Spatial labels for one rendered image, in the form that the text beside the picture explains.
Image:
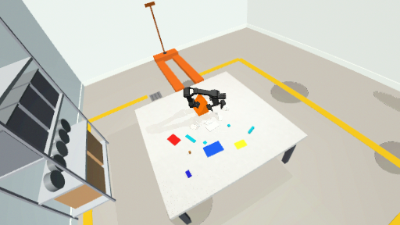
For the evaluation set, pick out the red flat square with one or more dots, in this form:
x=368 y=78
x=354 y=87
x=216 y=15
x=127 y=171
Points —
x=173 y=139

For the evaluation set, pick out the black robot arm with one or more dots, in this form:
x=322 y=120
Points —
x=213 y=94

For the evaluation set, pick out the yellow flat rectangular plate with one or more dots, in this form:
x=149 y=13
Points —
x=240 y=144

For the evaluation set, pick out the cyan flat bar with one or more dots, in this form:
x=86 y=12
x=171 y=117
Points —
x=190 y=138

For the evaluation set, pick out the blue flat plate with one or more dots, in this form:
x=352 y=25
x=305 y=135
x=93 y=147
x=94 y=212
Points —
x=213 y=149

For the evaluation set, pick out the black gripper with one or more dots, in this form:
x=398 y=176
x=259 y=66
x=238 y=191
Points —
x=215 y=103

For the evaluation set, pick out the white flat plate with holes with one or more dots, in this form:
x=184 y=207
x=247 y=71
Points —
x=208 y=122

